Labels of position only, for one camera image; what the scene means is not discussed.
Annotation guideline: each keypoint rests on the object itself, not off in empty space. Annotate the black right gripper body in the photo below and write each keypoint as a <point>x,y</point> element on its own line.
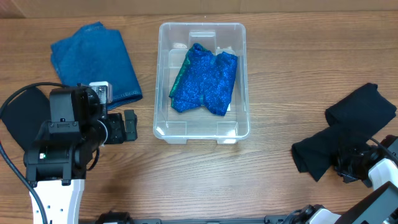
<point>349,165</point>

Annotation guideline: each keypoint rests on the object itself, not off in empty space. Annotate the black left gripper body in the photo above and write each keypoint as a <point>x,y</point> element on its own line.
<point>129,125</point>

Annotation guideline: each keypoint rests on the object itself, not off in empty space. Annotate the black garment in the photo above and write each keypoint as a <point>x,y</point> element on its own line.
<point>352,122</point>

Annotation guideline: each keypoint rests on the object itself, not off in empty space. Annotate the blue denim jeans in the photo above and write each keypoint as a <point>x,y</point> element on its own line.
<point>97,54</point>

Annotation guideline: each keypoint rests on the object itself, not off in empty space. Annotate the sparkly blue green garment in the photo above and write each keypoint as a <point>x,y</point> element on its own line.
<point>204,80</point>

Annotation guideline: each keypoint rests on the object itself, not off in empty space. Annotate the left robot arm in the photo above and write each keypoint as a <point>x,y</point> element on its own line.
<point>68,146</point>

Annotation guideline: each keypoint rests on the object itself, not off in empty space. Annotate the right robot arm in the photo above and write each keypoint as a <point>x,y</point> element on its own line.
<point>376,167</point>

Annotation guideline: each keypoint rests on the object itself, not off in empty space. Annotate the clear plastic storage bin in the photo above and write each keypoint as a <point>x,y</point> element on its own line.
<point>175,39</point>

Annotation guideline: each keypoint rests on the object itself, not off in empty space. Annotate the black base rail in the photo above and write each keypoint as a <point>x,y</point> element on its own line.
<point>199,221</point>

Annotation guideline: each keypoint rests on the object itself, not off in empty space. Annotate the cardboard back wall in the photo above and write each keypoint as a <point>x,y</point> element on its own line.
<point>80,8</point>

